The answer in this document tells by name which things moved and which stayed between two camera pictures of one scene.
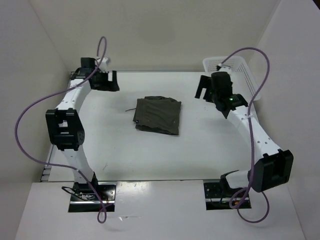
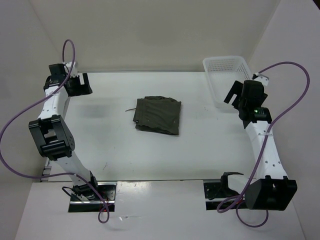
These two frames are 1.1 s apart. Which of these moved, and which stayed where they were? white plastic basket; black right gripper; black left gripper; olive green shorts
Moved: black right gripper; black left gripper
Stayed: white plastic basket; olive green shorts
